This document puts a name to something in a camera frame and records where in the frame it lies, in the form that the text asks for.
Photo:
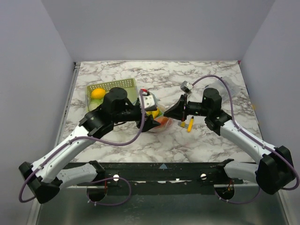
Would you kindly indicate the yellow banana toy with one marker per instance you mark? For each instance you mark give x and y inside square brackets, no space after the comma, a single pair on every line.
[156,113]

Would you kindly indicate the green cabbage toy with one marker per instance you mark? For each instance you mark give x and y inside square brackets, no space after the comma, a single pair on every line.
[94,103]

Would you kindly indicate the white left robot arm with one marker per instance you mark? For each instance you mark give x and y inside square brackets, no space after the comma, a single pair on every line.
[48,175]

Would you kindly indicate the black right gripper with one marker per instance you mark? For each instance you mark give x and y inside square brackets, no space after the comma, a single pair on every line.
[184,108]

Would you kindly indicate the clear zip top bag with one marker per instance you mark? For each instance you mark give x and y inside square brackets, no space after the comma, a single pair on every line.
[162,109]

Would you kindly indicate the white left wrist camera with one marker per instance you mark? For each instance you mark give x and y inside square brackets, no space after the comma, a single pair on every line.
[150,102]

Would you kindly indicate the clear plastic screw box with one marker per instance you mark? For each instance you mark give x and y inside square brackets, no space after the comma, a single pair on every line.
[221,88]

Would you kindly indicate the yellow handled screwdriver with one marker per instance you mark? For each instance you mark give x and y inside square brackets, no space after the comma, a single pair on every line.
[190,125]

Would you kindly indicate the green perforated plastic basket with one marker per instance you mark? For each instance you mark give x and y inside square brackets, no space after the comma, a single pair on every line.
[129,85]

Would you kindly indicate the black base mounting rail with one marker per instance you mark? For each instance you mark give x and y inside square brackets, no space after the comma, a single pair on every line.
[159,179]

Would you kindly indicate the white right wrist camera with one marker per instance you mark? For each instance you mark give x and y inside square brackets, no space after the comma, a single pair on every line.
[186,87]

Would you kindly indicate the yellow hex key set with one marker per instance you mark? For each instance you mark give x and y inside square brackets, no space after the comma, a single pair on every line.
[183,124]

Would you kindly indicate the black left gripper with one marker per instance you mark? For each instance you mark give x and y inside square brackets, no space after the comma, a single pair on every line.
[149,123]

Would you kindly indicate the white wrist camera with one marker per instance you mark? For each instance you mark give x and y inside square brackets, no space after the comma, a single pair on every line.
[186,87]
[150,102]

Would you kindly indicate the orange fruit toy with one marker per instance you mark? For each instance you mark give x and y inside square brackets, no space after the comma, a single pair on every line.
[98,93]

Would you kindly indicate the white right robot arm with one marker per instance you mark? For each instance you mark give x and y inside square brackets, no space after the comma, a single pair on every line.
[273,168]

